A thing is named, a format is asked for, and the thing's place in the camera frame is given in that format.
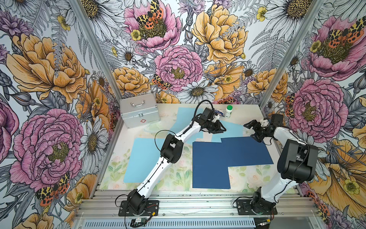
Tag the blue gauze bandage packet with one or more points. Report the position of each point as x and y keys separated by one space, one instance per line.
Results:
x=220 y=112

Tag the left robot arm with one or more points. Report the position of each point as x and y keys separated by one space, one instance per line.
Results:
x=170 y=153

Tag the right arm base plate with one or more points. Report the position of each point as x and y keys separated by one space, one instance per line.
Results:
x=260 y=207

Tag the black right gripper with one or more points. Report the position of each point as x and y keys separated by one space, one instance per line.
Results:
x=251 y=123

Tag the floral table mat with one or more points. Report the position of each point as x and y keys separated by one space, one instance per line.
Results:
x=179 y=177

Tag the aluminium rail base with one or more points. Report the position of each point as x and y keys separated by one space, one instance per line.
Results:
x=197 y=210

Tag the clear plastic lid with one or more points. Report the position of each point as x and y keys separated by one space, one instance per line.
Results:
x=155 y=127

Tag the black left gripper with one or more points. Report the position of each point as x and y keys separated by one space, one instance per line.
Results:
x=217 y=129

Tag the white bottle green cap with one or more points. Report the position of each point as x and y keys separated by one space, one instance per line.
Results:
x=228 y=111

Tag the dark blue paper large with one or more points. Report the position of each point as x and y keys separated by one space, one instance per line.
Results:
x=244 y=151

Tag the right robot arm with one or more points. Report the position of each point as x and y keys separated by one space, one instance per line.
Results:
x=296 y=164

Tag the dark blue paper sheet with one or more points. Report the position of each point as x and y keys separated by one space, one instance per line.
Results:
x=210 y=170

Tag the silver aluminium case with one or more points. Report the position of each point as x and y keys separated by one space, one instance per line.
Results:
x=139 y=110

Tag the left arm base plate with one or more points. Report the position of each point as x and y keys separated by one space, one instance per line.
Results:
x=146 y=208

